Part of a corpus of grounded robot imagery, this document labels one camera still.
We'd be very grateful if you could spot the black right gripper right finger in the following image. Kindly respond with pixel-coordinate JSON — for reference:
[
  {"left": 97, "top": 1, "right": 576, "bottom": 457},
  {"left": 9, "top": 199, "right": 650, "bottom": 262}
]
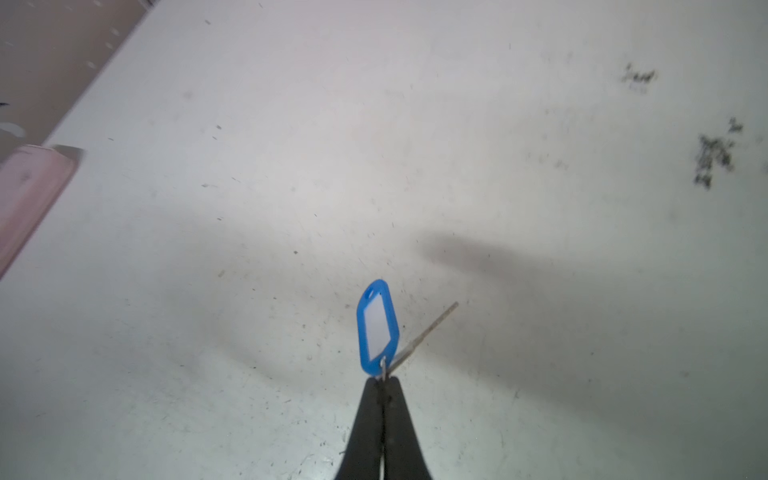
[{"left": 382, "top": 376, "right": 432, "bottom": 480}]

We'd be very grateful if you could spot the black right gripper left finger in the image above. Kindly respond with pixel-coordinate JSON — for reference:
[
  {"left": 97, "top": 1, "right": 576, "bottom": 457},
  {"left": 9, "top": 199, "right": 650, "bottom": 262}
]
[{"left": 335, "top": 378, "right": 384, "bottom": 480}]

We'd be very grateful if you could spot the pink rectangular tray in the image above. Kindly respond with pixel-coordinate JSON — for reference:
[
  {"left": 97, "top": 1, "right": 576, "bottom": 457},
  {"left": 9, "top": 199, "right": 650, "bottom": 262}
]
[{"left": 1, "top": 145, "right": 85, "bottom": 274}]

